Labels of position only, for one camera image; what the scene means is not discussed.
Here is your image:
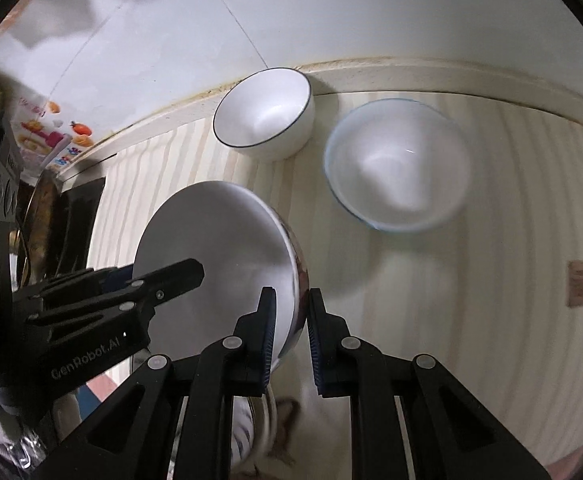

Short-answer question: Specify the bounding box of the white bowl dark rim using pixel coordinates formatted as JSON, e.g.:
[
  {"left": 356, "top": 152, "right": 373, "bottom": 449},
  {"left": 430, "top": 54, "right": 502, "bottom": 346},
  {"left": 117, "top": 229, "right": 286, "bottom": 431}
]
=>
[{"left": 212, "top": 67, "right": 315, "bottom": 162}]

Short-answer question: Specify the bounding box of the striped cat table mat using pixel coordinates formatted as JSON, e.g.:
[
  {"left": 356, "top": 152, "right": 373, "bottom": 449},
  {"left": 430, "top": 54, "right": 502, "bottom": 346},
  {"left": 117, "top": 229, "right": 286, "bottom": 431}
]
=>
[{"left": 56, "top": 89, "right": 583, "bottom": 480}]

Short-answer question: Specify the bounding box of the black induction cooktop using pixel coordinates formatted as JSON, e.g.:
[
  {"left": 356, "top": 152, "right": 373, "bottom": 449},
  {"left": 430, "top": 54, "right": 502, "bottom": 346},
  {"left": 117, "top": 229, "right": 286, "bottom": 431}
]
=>
[{"left": 45, "top": 177, "right": 106, "bottom": 278}]

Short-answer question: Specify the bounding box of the white plate blue leaf pattern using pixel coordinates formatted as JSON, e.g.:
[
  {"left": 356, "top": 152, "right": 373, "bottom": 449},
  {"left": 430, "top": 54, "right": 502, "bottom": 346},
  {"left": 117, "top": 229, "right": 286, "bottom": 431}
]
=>
[{"left": 231, "top": 386, "right": 278, "bottom": 470}]

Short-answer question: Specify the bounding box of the plain white bowl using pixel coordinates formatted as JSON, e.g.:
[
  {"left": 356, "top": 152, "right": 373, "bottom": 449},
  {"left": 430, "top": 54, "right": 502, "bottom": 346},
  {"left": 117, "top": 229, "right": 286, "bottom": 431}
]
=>
[{"left": 133, "top": 181, "right": 309, "bottom": 366}]

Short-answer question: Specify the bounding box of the black wok with food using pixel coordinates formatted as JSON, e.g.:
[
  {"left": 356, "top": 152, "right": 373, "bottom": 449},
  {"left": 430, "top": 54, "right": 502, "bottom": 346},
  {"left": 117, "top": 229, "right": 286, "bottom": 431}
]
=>
[{"left": 20, "top": 169, "right": 60, "bottom": 286}]

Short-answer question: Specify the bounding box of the floral bowl blue rim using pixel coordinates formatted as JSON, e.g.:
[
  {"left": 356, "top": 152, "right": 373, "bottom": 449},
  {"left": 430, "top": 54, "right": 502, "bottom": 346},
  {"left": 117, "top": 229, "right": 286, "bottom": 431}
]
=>
[{"left": 323, "top": 98, "right": 473, "bottom": 233}]

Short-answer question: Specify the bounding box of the colourful wall sticker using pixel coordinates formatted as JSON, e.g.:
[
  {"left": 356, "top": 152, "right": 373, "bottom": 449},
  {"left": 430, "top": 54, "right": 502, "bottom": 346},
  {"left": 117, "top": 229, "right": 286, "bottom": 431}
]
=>
[{"left": 8, "top": 93, "right": 95, "bottom": 176}]

